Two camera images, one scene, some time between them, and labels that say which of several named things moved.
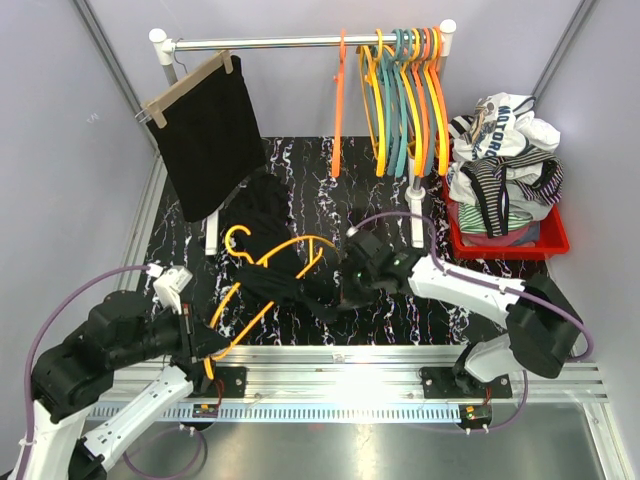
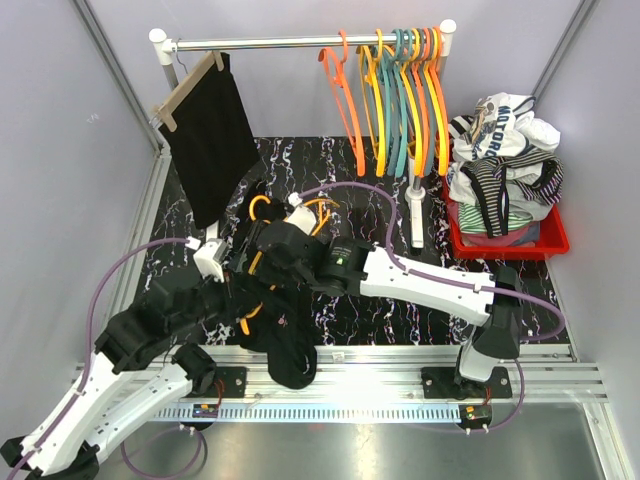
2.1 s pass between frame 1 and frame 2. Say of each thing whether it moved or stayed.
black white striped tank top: stayed
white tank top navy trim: stayed
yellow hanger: stayed
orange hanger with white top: moved
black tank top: moved
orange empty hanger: stayed
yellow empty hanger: stayed
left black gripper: moved
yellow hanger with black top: moved
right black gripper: moved
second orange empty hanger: stayed
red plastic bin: stayed
